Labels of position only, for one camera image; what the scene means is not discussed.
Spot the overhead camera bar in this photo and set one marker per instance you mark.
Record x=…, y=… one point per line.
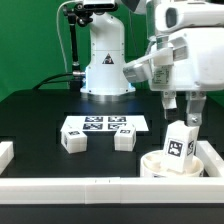
x=99, y=4

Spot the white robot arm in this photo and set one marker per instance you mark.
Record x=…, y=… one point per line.
x=104, y=74

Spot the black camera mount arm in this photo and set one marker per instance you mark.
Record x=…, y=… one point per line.
x=76, y=16

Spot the white sheet with tags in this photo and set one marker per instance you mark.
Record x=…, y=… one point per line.
x=104, y=123

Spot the white front fence rail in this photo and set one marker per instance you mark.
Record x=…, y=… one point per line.
x=111, y=190

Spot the white left fence block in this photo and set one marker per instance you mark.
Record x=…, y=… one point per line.
x=6, y=154

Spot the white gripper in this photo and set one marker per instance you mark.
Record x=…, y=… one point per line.
x=198, y=66

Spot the white round stool seat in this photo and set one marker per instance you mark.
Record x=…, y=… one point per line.
x=150, y=167

